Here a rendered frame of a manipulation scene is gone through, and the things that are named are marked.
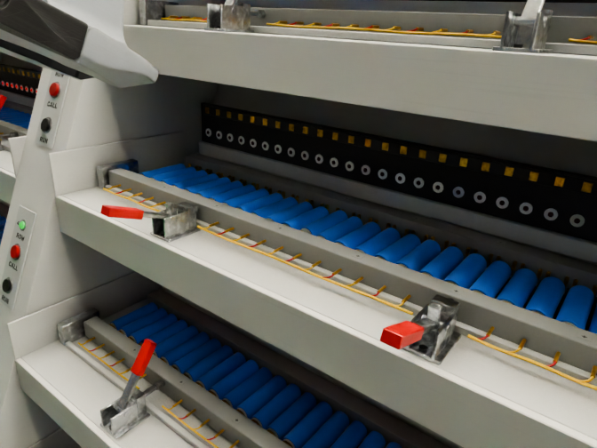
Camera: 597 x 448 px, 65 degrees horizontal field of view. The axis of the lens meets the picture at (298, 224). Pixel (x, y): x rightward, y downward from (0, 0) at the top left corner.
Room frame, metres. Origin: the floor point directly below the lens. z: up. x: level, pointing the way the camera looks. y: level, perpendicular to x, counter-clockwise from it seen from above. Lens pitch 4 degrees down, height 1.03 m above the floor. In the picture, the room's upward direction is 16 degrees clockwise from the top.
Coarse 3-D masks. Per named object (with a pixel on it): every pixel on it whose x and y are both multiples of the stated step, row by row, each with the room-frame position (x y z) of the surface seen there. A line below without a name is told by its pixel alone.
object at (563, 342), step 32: (160, 192) 0.51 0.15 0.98; (224, 224) 0.46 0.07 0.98; (256, 224) 0.43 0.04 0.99; (320, 256) 0.39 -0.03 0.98; (352, 256) 0.38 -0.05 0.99; (352, 288) 0.36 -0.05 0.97; (384, 288) 0.36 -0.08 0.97; (416, 288) 0.35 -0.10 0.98; (448, 288) 0.34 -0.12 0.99; (480, 320) 0.32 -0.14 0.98; (512, 320) 0.31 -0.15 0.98; (544, 320) 0.31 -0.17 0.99; (512, 352) 0.30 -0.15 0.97; (544, 352) 0.30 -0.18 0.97; (576, 352) 0.29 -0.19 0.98
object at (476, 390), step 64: (64, 192) 0.54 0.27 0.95; (384, 192) 0.50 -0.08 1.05; (128, 256) 0.47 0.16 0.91; (192, 256) 0.41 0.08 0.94; (256, 256) 0.42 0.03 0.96; (576, 256) 0.40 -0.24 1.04; (256, 320) 0.38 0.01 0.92; (320, 320) 0.33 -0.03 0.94; (384, 320) 0.34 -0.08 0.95; (384, 384) 0.31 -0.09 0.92; (448, 384) 0.28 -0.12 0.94; (512, 384) 0.28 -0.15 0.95; (576, 384) 0.28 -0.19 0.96
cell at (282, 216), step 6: (300, 204) 0.50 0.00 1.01; (306, 204) 0.50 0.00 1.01; (288, 210) 0.48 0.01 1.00; (294, 210) 0.49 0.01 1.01; (300, 210) 0.49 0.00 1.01; (306, 210) 0.50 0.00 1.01; (270, 216) 0.46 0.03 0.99; (276, 216) 0.46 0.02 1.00; (282, 216) 0.47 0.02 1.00; (288, 216) 0.47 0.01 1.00; (294, 216) 0.48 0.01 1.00
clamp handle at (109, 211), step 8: (104, 208) 0.39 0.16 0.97; (112, 208) 0.39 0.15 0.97; (120, 208) 0.40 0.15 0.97; (128, 208) 0.41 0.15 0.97; (136, 208) 0.42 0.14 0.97; (168, 208) 0.45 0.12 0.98; (112, 216) 0.39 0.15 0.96; (120, 216) 0.40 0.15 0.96; (128, 216) 0.40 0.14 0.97; (136, 216) 0.41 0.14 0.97; (144, 216) 0.42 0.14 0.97; (152, 216) 0.43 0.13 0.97; (160, 216) 0.43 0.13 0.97; (168, 216) 0.44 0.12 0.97
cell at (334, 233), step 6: (354, 216) 0.48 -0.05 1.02; (342, 222) 0.46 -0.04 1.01; (348, 222) 0.46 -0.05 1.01; (354, 222) 0.46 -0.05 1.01; (360, 222) 0.47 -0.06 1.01; (330, 228) 0.44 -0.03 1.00; (336, 228) 0.44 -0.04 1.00; (342, 228) 0.45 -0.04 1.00; (348, 228) 0.45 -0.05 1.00; (354, 228) 0.46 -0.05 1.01; (318, 234) 0.43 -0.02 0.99; (324, 234) 0.43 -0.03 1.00; (330, 234) 0.43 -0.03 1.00; (336, 234) 0.44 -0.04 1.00; (342, 234) 0.44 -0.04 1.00; (330, 240) 0.43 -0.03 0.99
